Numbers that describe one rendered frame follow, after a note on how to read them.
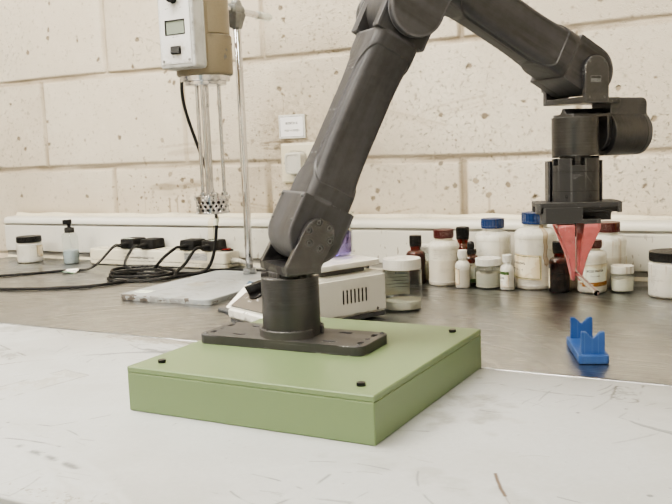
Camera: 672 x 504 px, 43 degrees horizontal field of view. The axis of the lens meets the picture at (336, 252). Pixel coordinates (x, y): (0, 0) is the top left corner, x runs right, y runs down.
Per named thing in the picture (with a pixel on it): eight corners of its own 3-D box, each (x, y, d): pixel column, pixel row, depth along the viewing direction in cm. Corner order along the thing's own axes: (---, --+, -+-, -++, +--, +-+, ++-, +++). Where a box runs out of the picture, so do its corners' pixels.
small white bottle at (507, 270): (509, 287, 148) (508, 253, 147) (516, 289, 146) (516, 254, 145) (497, 289, 147) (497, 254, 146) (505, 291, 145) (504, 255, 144)
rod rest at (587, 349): (609, 364, 96) (609, 333, 96) (578, 364, 97) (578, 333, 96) (594, 343, 106) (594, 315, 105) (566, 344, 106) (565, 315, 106)
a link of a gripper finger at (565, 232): (551, 276, 111) (551, 204, 110) (608, 275, 110) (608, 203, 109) (558, 284, 105) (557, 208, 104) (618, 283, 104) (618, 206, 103)
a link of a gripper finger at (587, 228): (536, 277, 112) (535, 205, 111) (592, 275, 111) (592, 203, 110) (541, 284, 105) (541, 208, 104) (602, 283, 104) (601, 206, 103)
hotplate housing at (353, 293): (276, 338, 116) (273, 280, 115) (227, 325, 126) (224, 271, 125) (399, 314, 129) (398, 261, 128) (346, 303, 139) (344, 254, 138)
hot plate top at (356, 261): (317, 273, 120) (317, 267, 120) (270, 266, 129) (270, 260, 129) (382, 264, 127) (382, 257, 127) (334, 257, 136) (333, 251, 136)
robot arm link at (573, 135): (585, 163, 110) (585, 109, 110) (617, 163, 105) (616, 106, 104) (542, 165, 108) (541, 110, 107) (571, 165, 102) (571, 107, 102)
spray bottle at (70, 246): (67, 264, 203) (63, 220, 202) (61, 263, 206) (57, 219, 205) (82, 262, 206) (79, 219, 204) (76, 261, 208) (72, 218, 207)
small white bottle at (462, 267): (471, 286, 151) (470, 248, 150) (469, 288, 149) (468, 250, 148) (456, 286, 152) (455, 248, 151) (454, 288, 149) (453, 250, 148)
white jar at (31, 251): (18, 264, 208) (15, 237, 207) (17, 261, 213) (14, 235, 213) (44, 262, 210) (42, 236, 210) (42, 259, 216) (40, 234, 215)
